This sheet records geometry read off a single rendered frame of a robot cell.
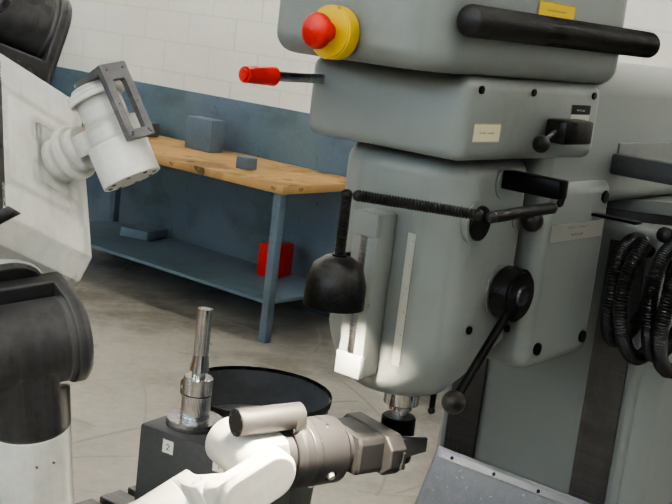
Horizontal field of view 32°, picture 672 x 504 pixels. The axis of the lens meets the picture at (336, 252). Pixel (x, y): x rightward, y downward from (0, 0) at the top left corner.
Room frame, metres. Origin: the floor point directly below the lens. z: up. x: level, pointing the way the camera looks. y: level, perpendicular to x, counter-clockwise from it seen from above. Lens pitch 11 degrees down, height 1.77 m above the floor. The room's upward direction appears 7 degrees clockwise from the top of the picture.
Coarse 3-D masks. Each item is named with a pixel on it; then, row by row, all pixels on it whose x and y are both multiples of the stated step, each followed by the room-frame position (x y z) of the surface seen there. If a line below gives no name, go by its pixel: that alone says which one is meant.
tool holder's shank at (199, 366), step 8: (200, 312) 1.78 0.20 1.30; (208, 312) 1.78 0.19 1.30; (200, 320) 1.77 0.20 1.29; (208, 320) 1.78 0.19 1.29; (200, 328) 1.77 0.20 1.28; (208, 328) 1.78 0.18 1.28; (200, 336) 1.77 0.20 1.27; (208, 336) 1.78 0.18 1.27; (200, 344) 1.77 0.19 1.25; (208, 344) 1.78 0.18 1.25; (200, 352) 1.77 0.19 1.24; (208, 352) 1.78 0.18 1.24; (192, 360) 1.78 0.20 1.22; (200, 360) 1.77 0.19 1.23; (208, 360) 1.78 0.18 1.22; (192, 368) 1.77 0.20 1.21; (200, 368) 1.77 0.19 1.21; (208, 368) 1.78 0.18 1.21; (192, 376) 1.78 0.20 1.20; (200, 376) 1.78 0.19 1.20
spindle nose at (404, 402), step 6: (384, 396) 1.51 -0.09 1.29; (390, 396) 1.50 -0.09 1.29; (396, 396) 1.49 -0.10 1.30; (402, 396) 1.49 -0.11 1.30; (408, 396) 1.49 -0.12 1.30; (414, 396) 1.50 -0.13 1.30; (390, 402) 1.50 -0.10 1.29; (396, 402) 1.49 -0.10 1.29; (402, 402) 1.49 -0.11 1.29; (408, 402) 1.49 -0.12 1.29; (414, 402) 1.50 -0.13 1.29; (402, 408) 1.49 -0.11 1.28; (408, 408) 1.49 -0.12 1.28
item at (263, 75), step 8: (240, 72) 1.37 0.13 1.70; (248, 72) 1.37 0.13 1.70; (256, 72) 1.37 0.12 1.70; (264, 72) 1.38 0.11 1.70; (272, 72) 1.39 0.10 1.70; (280, 72) 1.42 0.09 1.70; (288, 72) 1.43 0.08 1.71; (296, 72) 1.44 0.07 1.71; (240, 80) 1.38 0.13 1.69; (248, 80) 1.37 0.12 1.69; (256, 80) 1.38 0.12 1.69; (264, 80) 1.39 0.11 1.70; (272, 80) 1.39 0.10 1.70; (280, 80) 1.42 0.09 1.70; (288, 80) 1.43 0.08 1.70; (296, 80) 1.44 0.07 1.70; (304, 80) 1.45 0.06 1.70; (312, 80) 1.46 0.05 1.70; (320, 80) 1.47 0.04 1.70
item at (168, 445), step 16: (176, 416) 1.78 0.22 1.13; (144, 432) 1.76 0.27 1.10; (160, 432) 1.74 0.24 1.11; (176, 432) 1.74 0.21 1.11; (192, 432) 1.74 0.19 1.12; (208, 432) 1.75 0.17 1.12; (144, 448) 1.76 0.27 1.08; (160, 448) 1.74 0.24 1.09; (176, 448) 1.73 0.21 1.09; (192, 448) 1.71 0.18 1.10; (144, 464) 1.76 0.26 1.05; (160, 464) 1.74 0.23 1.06; (176, 464) 1.72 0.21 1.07; (192, 464) 1.71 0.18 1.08; (208, 464) 1.69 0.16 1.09; (144, 480) 1.76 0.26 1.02; (160, 480) 1.74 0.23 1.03; (288, 496) 1.75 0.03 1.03
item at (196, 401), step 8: (184, 384) 1.77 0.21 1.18; (184, 392) 1.77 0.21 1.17; (192, 392) 1.76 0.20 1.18; (200, 392) 1.76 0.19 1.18; (208, 392) 1.77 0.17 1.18; (184, 400) 1.77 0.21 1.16; (192, 400) 1.76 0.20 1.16; (200, 400) 1.76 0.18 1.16; (208, 400) 1.77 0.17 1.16; (184, 408) 1.77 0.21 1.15; (192, 408) 1.76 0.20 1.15; (200, 408) 1.77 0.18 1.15; (208, 408) 1.78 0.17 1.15; (184, 416) 1.77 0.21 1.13; (192, 416) 1.76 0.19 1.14; (200, 416) 1.77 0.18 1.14; (208, 416) 1.78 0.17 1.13
